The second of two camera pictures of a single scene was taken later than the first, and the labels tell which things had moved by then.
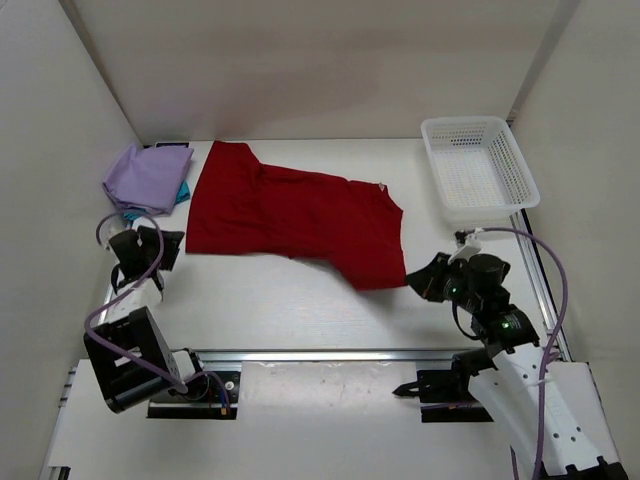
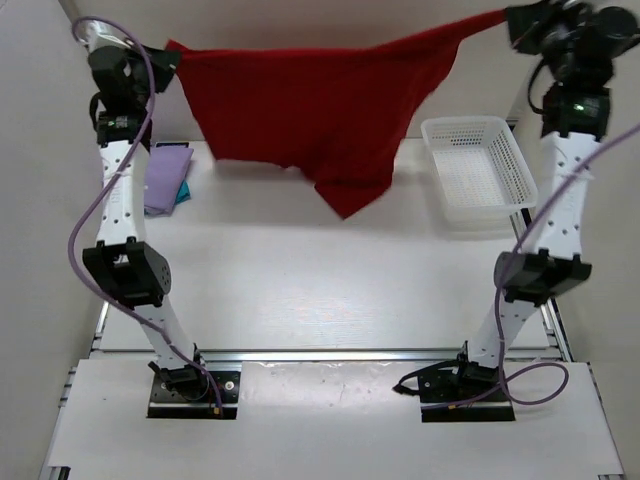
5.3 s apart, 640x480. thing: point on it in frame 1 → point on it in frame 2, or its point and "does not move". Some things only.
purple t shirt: [149, 179] does not move
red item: [351, 229] → [335, 110]
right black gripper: [426, 281] → [521, 21]
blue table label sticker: [160, 144] does not move
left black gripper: [172, 239] → [165, 63]
